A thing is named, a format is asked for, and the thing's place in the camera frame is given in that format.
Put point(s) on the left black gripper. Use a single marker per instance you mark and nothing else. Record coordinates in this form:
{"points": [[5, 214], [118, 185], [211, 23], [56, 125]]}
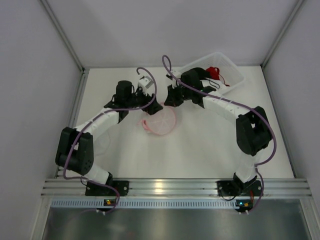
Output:
{"points": [[146, 100]]}

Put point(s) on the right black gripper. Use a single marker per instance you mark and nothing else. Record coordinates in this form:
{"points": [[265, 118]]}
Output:
{"points": [[175, 93]]}

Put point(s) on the pink trimmed mesh laundry bag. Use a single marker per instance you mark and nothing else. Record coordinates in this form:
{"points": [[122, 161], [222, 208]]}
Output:
{"points": [[161, 123]]}

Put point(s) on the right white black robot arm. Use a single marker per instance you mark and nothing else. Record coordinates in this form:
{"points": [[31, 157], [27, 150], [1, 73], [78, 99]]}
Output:
{"points": [[252, 128]]}

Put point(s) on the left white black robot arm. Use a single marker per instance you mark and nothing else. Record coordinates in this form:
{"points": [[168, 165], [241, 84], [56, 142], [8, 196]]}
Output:
{"points": [[75, 151]]}

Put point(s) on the blue trimmed mesh laundry bag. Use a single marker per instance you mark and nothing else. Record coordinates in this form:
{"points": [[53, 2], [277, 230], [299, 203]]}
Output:
{"points": [[102, 143]]}

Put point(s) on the white garment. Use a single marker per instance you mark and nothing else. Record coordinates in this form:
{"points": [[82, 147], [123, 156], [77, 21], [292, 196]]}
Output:
{"points": [[215, 85]]}

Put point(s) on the black garment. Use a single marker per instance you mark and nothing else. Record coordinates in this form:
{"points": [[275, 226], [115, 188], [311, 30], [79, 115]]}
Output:
{"points": [[202, 73]]}

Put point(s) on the red garment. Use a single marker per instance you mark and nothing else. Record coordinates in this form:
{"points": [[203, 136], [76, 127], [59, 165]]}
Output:
{"points": [[214, 74]]}

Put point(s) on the white plastic basket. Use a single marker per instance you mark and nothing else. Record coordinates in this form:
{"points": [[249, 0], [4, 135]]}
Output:
{"points": [[233, 77]]}

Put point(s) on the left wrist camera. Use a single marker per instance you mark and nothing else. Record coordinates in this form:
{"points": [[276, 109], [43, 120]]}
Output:
{"points": [[145, 83]]}

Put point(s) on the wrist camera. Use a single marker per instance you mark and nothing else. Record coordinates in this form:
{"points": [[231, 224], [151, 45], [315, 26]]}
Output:
{"points": [[145, 83], [172, 75]]}

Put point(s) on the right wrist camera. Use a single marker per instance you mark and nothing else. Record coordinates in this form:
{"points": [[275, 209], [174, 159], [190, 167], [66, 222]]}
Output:
{"points": [[172, 75]]}

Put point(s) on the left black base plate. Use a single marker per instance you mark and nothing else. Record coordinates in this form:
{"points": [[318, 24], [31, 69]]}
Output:
{"points": [[94, 190]]}

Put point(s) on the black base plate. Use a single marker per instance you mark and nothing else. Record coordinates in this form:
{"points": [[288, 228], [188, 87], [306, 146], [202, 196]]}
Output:
{"points": [[94, 190], [228, 188]]}

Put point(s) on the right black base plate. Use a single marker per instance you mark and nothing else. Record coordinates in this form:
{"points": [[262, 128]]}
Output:
{"points": [[228, 188]]}

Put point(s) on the perforated white cable duct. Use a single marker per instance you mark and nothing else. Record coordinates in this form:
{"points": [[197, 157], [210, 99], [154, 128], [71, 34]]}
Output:
{"points": [[148, 203]]}

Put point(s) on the aluminium mounting rail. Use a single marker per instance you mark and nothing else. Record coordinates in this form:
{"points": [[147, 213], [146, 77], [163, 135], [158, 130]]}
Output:
{"points": [[274, 188]]}

